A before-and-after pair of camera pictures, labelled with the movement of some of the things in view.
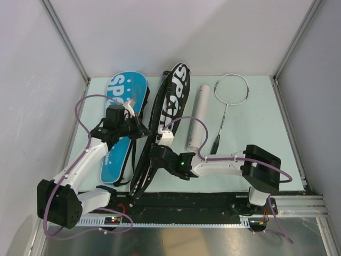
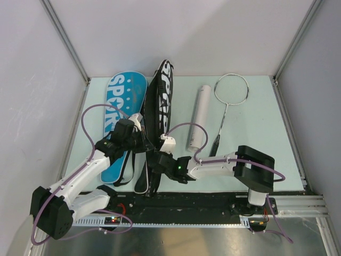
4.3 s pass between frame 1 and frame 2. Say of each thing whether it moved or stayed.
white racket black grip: stayed
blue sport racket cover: stayed
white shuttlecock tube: stayed
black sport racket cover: moved
